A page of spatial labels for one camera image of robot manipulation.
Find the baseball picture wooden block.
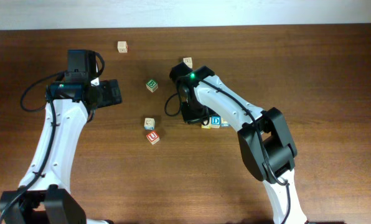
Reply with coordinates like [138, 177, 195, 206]
[144, 118, 156, 130]

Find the blue D letter block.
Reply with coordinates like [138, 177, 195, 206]
[210, 116, 222, 128]

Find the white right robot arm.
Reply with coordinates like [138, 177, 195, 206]
[169, 63, 308, 223]

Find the plain wooden block far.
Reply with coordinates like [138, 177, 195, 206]
[117, 41, 128, 54]

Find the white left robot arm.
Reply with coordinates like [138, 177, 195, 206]
[0, 83, 94, 223]

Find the red U letter block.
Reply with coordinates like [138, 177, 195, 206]
[146, 131, 160, 145]

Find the wooden block upper pair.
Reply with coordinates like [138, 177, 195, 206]
[183, 57, 193, 68]

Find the green B letter block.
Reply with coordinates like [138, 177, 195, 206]
[146, 79, 158, 93]

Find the yellow edged wooden block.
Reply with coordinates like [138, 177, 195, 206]
[201, 123, 212, 129]

